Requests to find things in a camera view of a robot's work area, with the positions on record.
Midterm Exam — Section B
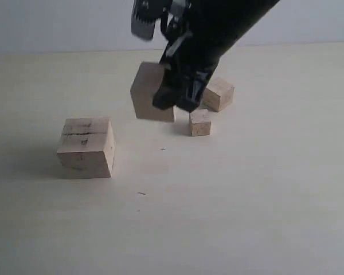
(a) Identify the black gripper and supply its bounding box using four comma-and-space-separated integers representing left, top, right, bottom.
152, 31, 218, 112

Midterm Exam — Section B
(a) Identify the smallest wooden cube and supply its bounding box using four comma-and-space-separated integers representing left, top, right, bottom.
189, 109, 212, 136

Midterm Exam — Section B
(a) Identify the second largest wooden cube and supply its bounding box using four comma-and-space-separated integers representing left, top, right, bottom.
130, 61, 175, 123

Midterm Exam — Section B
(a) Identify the medium small wooden cube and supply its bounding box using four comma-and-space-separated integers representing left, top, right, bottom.
202, 77, 234, 112

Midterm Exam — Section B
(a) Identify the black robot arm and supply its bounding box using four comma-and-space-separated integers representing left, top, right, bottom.
153, 0, 277, 112

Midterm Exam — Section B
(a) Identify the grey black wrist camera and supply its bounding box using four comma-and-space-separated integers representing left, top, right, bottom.
130, 0, 190, 41

